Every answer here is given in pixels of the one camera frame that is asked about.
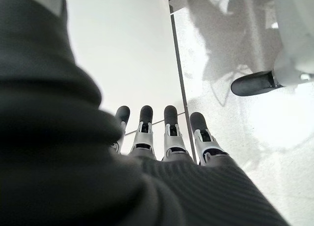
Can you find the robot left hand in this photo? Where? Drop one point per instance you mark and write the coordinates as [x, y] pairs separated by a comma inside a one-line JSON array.
[[61, 149]]

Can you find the robot left leg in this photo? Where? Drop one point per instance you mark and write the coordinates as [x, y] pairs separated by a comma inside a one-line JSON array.
[[294, 39]]

